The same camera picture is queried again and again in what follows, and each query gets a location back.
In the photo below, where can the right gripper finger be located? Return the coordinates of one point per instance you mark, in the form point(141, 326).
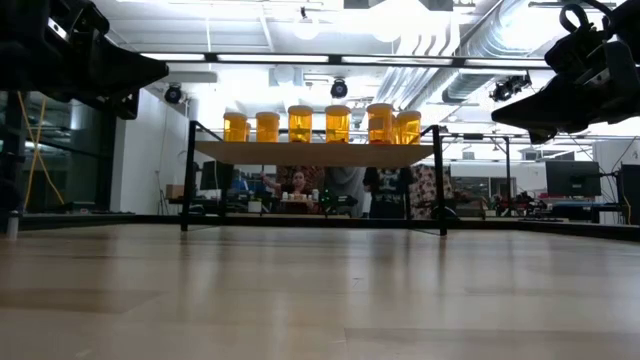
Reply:
point(535, 112)
point(542, 136)

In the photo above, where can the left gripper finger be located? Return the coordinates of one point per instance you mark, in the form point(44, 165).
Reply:
point(125, 72)
point(128, 106)

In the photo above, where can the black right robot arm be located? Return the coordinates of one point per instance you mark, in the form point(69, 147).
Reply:
point(631, 17)

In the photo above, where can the small raised wooden shelf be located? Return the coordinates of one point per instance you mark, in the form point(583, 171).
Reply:
point(440, 190)

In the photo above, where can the wooden shelf board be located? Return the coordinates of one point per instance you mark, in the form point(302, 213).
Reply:
point(310, 154)

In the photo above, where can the black spotlight cluster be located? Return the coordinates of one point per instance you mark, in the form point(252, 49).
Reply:
point(507, 89)

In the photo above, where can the black round spotlight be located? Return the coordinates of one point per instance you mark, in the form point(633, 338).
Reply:
point(173, 94)
point(339, 89)

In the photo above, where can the black computer monitor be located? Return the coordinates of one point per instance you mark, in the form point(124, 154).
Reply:
point(572, 177)
point(631, 192)
point(216, 175)

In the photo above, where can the white LED light strip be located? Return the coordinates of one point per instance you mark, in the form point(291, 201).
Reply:
point(395, 60)
point(175, 56)
point(505, 63)
point(272, 58)

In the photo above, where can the brown cardboard box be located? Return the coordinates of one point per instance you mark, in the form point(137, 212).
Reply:
point(174, 191)

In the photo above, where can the red floral white cloth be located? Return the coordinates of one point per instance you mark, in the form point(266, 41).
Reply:
point(425, 187)

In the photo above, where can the white plant pot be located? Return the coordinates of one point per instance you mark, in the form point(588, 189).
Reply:
point(254, 207)

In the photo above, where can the standing person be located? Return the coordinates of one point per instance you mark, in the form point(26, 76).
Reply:
point(387, 192)

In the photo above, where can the round white ceiling lamp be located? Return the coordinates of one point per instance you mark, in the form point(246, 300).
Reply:
point(306, 35)

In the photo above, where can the seated person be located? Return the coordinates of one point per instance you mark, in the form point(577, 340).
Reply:
point(298, 187)

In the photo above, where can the dark red floral cloth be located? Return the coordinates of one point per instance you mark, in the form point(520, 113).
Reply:
point(315, 172)

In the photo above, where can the plain white hanging cloth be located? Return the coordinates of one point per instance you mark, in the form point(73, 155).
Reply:
point(347, 180)

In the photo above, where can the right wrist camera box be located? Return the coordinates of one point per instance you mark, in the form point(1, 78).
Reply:
point(620, 67)

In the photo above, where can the silver ceiling air duct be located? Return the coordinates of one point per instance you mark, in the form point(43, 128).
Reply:
point(470, 87)

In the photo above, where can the small white cylinder post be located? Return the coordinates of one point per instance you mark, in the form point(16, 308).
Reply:
point(12, 225)

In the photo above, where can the black aluminium table rail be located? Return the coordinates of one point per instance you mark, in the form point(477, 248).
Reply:
point(300, 220)

